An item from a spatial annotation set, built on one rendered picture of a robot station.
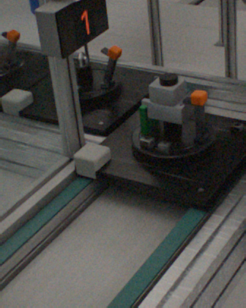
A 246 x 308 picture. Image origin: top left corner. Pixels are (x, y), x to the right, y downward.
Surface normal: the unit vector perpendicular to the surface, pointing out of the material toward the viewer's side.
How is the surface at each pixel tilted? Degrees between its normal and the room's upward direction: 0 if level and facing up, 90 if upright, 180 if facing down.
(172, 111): 90
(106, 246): 0
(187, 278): 0
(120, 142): 0
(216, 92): 90
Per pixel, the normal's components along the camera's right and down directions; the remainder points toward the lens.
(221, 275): 0.84, 0.20
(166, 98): -0.53, 0.47
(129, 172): -0.10, -0.86
